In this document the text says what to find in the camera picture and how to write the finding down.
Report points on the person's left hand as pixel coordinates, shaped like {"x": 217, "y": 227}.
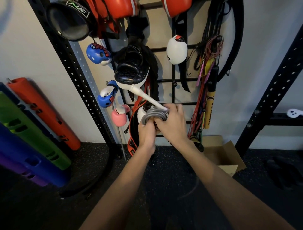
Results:
{"x": 147, "y": 136}

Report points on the person's right hand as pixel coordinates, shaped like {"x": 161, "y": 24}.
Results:
{"x": 175, "y": 126}

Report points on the person's right fingers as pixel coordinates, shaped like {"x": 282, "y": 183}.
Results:
{"x": 174, "y": 108}

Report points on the person's left fingers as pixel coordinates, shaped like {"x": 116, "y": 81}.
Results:
{"x": 144, "y": 125}

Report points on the person's left forearm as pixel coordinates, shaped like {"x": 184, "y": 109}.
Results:
{"x": 120, "y": 189}

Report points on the person's right forearm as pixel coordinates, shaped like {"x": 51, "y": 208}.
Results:
{"x": 220, "y": 187}

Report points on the pink boxing glove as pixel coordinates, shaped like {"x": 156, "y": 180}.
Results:
{"x": 119, "y": 117}

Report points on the yellow and black stick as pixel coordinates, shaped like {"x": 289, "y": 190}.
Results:
{"x": 209, "y": 106}

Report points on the blue and white boxing glove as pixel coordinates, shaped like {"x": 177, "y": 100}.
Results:
{"x": 107, "y": 94}

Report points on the cardboard box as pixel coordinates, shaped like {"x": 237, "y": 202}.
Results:
{"x": 224, "y": 156}

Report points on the black perforated rack upright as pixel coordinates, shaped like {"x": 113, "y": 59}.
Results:
{"x": 267, "y": 99}
{"x": 78, "y": 80}

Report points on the blue patterned boxing glove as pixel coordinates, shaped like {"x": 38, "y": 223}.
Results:
{"x": 97, "y": 54}

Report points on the black leather belt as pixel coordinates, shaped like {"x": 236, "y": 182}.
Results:
{"x": 236, "y": 40}

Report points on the orange foam tube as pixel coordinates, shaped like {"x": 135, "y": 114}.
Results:
{"x": 45, "y": 113}

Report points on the orange boxing pad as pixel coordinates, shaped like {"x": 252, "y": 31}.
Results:
{"x": 176, "y": 7}
{"x": 122, "y": 8}

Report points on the green foam tube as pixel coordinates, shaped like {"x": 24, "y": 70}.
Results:
{"x": 28, "y": 132}

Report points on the white controller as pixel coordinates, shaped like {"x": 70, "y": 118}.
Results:
{"x": 294, "y": 113}

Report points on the blue foam tube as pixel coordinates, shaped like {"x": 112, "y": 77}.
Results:
{"x": 26, "y": 158}

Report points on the black gloves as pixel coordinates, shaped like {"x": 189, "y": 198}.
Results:
{"x": 284, "y": 170}

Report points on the black round focus mitt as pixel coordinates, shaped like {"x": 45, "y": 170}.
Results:
{"x": 68, "y": 20}

